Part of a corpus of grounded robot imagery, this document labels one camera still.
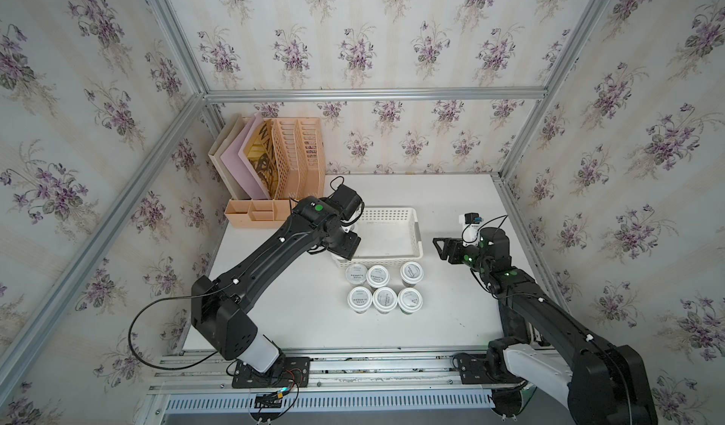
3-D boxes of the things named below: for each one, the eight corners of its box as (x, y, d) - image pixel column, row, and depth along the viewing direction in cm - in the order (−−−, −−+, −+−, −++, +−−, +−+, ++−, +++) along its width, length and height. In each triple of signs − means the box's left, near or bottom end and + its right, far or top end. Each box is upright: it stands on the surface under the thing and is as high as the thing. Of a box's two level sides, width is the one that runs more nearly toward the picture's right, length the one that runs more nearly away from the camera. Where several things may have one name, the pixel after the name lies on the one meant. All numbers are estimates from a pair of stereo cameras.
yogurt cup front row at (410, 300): (397, 316, 84) (400, 308, 79) (396, 296, 88) (398, 287, 83) (420, 316, 84) (424, 309, 79) (418, 296, 88) (421, 287, 83)
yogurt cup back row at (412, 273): (400, 287, 88) (402, 280, 84) (399, 268, 93) (400, 261, 88) (421, 287, 88) (424, 280, 84) (419, 269, 93) (422, 261, 88)
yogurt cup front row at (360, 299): (347, 316, 85) (346, 307, 79) (348, 296, 89) (347, 286, 83) (371, 316, 85) (372, 307, 79) (371, 296, 89) (372, 286, 83)
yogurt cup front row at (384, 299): (372, 315, 84) (373, 307, 79) (372, 295, 88) (372, 286, 83) (396, 315, 84) (398, 308, 79) (395, 295, 88) (396, 286, 83)
